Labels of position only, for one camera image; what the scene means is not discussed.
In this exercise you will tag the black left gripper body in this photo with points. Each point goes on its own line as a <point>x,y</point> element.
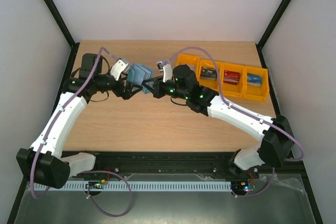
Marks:
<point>118,92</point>

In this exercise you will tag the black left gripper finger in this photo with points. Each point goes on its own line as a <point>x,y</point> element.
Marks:
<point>136,80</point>
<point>131,90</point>

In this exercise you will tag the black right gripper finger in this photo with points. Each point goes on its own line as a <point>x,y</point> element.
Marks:
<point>150,87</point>
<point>146,82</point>

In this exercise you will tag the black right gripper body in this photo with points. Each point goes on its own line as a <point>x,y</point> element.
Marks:
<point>158,88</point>

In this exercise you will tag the teal card holder wallet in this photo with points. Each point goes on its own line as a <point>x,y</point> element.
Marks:
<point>139,72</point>

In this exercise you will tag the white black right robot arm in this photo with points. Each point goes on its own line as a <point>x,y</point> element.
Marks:
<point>273,134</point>

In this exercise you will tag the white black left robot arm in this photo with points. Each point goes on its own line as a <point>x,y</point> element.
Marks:
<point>42,162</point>

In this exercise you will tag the black card stack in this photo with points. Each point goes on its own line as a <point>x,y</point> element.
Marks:
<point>208,73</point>

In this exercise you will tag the red card stack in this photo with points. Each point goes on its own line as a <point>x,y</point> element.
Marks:
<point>231,77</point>

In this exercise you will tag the blue card stack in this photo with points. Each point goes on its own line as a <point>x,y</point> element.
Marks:
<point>254,80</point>

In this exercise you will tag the yellow plastic bin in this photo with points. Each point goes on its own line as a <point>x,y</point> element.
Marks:
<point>192,61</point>
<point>230,90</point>
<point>213,84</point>
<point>256,87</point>

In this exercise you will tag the grey metal front plate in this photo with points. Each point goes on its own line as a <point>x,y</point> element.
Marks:
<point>273,199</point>

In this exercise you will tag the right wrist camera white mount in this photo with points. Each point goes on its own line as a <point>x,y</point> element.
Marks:
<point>165,67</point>

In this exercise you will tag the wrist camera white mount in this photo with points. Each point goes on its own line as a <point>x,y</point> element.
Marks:
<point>121,66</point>
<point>165,67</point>

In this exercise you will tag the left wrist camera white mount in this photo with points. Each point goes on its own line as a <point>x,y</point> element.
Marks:
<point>121,66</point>

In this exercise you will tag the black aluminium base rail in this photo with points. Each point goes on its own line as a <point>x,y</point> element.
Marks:
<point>216,165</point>

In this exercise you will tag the light blue slotted cable duct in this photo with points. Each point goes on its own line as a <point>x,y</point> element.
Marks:
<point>149,186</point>

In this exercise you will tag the black corner frame post left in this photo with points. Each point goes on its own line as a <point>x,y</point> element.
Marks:
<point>60,22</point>

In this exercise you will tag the black corner frame post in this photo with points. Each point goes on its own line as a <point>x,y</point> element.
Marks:
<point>60,22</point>
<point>273,23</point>

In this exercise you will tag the black corner frame post right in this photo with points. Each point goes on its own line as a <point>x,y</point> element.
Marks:
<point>273,23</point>

